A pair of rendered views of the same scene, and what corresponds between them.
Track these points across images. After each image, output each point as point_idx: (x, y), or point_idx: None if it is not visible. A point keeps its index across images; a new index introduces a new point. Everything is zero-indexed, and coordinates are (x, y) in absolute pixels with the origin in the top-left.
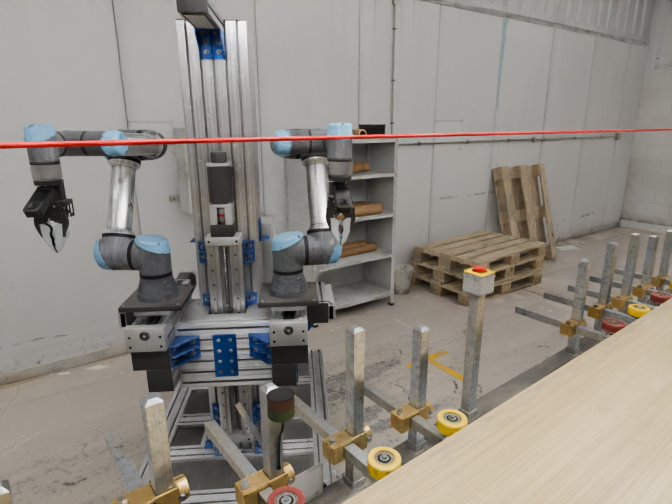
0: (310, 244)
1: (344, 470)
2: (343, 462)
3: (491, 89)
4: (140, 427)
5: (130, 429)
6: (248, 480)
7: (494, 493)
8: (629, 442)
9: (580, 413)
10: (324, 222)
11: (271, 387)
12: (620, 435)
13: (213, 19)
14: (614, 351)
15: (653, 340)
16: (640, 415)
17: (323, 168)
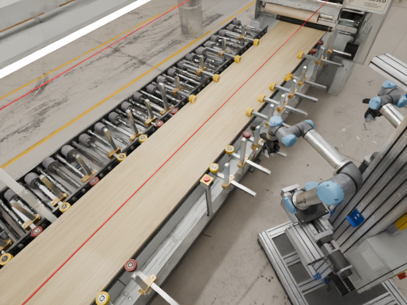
0: (298, 190)
1: (270, 284)
2: (273, 290)
3: None
4: (402, 283)
5: (405, 279)
6: (260, 140)
7: (203, 146)
8: (165, 170)
9: (174, 180)
10: (298, 193)
11: (257, 126)
12: (166, 173)
13: (383, 75)
14: (145, 228)
15: (120, 246)
16: (155, 184)
17: (315, 189)
